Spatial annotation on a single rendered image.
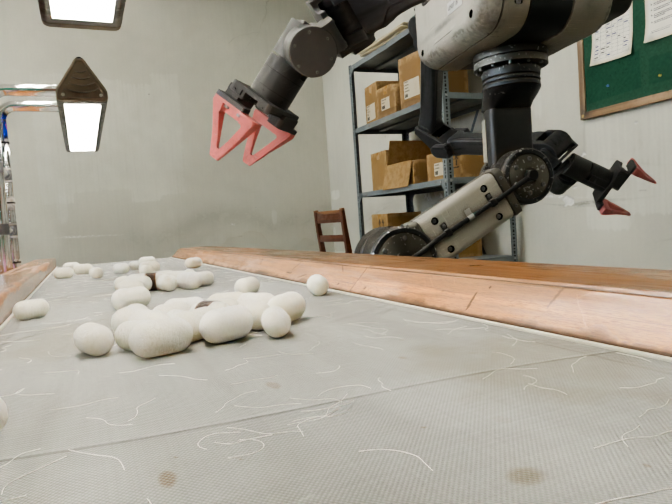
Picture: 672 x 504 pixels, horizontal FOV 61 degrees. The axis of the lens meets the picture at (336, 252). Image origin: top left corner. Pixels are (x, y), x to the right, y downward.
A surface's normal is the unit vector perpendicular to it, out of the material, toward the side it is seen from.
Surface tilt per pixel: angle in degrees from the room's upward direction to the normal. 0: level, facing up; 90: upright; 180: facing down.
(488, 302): 45
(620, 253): 91
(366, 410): 0
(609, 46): 89
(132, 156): 90
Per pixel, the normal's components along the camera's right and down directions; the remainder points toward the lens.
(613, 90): -0.92, 0.08
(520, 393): -0.07, -1.00
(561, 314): -0.69, -0.65
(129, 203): 0.39, 0.02
